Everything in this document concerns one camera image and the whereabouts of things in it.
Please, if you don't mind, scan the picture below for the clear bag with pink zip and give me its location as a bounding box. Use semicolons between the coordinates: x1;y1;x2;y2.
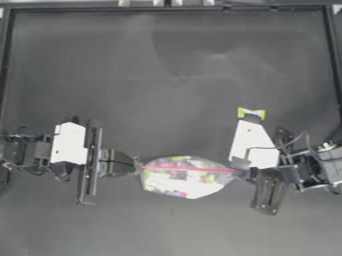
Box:
138;155;240;200

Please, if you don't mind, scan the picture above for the green candy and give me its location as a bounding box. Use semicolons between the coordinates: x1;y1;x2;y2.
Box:
237;107;268;121

